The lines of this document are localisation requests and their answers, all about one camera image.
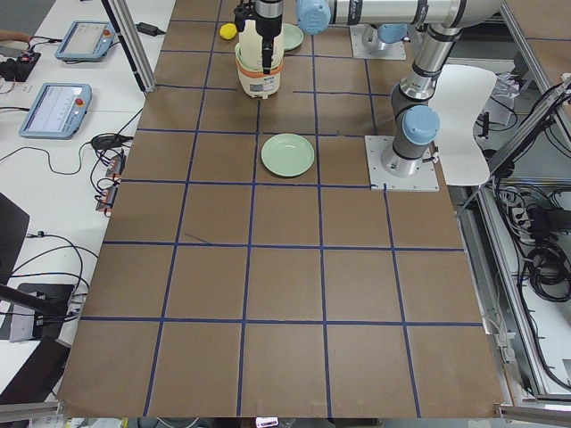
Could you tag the near teach pendant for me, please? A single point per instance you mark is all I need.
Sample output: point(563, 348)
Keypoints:
point(57, 111)

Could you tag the black power adapter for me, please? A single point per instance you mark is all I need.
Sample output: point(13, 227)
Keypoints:
point(149, 29)

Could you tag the teach pendant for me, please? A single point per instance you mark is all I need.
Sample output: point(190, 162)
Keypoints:
point(57, 111)
point(86, 41)

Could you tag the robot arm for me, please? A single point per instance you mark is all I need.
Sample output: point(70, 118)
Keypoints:
point(445, 18)
point(417, 123)

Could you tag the far teach pendant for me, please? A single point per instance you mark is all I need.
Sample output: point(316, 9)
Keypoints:
point(86, 41)

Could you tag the green plate near arm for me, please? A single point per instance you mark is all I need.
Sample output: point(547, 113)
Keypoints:
point(293, 37)
point(287, 155)

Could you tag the yellow toy bell pepper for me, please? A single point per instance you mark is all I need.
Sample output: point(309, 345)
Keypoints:
point(228, 31)

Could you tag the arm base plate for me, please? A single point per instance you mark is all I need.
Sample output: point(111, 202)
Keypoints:
point(387, 171)
point(379, 42)

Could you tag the aluminium frame post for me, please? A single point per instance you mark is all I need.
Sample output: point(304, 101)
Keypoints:
point(126, 31)

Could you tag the white rice cooker orange handle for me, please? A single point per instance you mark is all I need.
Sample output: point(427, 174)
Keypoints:
point(248, 53)

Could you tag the white chair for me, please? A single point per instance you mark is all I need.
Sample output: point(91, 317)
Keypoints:
point(461, 93)

